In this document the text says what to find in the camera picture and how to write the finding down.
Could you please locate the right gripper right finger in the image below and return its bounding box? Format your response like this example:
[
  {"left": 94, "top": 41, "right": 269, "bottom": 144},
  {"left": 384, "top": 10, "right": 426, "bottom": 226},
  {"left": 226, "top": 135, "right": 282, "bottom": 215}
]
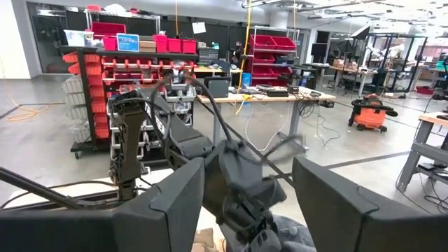
[{"left": 292, "top": 156, "right": 448, "bottom": 252}]

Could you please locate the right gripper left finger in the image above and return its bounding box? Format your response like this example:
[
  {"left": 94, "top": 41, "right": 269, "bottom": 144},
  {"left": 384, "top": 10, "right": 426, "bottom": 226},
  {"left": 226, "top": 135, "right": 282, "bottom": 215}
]
[{"left": 0, "top": 157, "right": 206, "bottom": 252}]

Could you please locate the grey baseball cap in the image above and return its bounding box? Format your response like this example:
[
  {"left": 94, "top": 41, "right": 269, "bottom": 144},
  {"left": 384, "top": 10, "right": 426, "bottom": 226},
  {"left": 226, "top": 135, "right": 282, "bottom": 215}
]
[{"left": 271, "top": 213, "right": 319, "bottom": 252}]

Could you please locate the wooden top work table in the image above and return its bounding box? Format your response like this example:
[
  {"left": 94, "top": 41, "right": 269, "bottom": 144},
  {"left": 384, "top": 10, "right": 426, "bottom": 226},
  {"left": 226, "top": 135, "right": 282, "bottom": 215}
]
[{"left": 195, "top": 85, "right": 337, "bottom": 155}]

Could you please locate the orange shop vacuum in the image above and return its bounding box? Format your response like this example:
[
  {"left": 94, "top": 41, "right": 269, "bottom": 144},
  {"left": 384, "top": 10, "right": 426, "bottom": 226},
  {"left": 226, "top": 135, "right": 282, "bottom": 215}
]
[{"left": 347, "top": 92, "right": 400, "bottom": 134}]

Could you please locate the shelf with red bins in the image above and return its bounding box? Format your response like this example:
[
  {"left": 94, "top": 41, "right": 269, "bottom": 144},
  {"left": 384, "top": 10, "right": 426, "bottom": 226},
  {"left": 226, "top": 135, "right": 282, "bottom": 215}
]
[{"left": 249, "top": 25, "right": 301, "bottom": 88}]

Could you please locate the black rack with orange bins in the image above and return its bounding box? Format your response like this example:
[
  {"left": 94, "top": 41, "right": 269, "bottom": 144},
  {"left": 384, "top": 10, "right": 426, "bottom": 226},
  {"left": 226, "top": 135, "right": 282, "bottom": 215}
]
[{"left": 59, "top": 20, "right": 200, "bottom": 160}]

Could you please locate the blue sign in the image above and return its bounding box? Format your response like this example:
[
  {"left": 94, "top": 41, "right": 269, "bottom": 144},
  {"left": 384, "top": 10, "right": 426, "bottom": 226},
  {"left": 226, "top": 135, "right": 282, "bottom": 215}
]
[{"left": 115, "top": 32, "right": 141, "bottom": 53}]

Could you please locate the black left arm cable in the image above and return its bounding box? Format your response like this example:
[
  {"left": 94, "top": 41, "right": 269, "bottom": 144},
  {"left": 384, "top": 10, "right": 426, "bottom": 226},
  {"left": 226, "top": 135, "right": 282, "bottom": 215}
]
[{"left": 150, "top": 75, "right": 234, "bottom": 144}]

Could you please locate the grey frame work table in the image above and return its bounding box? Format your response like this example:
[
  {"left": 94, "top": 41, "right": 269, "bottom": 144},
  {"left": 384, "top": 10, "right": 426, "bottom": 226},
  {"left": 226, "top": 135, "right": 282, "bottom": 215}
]
[{"left": 396, "top": 111, "right": 448, "bottom": 193}]

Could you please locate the yellow hanging cable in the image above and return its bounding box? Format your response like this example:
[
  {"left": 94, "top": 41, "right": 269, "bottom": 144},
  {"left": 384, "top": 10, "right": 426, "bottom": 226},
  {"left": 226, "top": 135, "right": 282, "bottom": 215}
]
[{"left": 233, "top": 0, "right": 253, "bottom": 116}]

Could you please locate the black frame rig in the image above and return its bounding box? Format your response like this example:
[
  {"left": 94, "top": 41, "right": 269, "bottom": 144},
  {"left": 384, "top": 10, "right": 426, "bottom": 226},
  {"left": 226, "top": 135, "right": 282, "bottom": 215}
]
[{"left": 363, "top": 33, "right": 430, "bottom": 95}]

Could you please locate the yellow floor cable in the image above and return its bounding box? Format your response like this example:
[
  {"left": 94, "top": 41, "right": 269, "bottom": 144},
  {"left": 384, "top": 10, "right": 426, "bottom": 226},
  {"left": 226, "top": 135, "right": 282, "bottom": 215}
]
[{"left": 6, "top": 97, "right": 66, "bottom": 123}]

